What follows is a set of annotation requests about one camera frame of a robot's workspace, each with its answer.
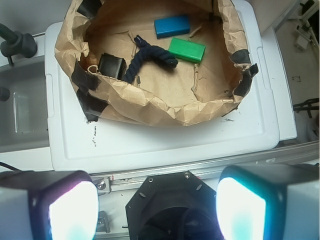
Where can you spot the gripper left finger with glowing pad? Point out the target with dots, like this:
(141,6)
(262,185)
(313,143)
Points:
(48,205)

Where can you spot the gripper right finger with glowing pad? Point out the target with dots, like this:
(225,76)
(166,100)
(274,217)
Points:
(269,202)

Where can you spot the black square block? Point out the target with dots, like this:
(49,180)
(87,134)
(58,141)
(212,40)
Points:
(112,66)

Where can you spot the green rectangular block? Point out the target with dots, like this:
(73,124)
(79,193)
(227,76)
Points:
(187,50)

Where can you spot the blue rectangular block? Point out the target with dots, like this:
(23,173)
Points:
(172,26)

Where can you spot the white plastic bin lid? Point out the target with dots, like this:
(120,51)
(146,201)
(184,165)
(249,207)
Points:
(110,146)

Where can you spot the clear plastic container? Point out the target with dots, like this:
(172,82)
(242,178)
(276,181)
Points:
(23,106)

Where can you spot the brown paper bag nest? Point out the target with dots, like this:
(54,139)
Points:
(189,94)

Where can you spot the silver corner bracket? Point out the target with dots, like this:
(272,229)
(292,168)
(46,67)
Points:
(103,225)

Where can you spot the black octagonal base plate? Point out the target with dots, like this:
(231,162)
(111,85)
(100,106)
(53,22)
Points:
(175,206)

